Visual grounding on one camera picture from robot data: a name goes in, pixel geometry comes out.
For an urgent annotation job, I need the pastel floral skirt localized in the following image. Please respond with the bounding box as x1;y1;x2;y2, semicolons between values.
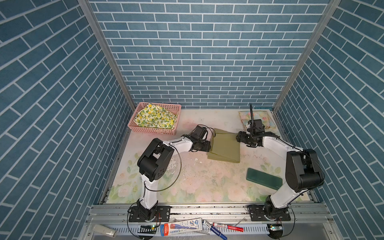
239;111;276;130

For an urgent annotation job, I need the olive green skirt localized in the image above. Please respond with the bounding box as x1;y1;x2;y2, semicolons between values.
207;129;240;164

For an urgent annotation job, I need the lemon print skirt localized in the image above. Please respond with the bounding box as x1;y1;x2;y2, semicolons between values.
134;104;177;130

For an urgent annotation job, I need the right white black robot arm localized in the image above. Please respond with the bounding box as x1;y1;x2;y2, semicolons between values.
236;119;325;214

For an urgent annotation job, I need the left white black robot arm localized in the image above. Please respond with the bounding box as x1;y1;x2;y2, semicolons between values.
137;125;216;210

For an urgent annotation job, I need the pink plastic basket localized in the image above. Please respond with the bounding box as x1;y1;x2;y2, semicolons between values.
128;102;182;135

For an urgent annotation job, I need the dark green rectangular block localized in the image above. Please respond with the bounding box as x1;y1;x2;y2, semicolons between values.
246;168;283;190

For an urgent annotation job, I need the blue marker pen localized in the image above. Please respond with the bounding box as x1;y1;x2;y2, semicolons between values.
203;220;228;240

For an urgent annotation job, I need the red white marker pen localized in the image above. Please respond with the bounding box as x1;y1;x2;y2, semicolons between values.
213;223;244;232

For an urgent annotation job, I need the white red blue box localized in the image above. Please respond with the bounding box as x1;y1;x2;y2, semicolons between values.
160;218;203;237

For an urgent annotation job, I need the beige plastic piece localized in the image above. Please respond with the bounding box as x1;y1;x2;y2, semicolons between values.
93;225;117;238

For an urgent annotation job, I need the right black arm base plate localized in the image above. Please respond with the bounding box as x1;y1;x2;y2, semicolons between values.
246;205;291;222

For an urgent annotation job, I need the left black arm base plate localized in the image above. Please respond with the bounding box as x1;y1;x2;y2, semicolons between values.
129;205;171;223

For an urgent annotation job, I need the aluminium front rail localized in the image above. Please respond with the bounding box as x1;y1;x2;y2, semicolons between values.
79;202;342;240

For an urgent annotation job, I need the right corner aluminium post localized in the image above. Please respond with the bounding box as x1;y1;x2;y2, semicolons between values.
272;0;341;114

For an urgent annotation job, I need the corner aluminium post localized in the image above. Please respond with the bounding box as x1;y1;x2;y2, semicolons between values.
78;0;136;110
272;0;341;114

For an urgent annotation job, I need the left corner aluminium post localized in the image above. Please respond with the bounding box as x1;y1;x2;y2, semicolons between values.
78;0;136;110

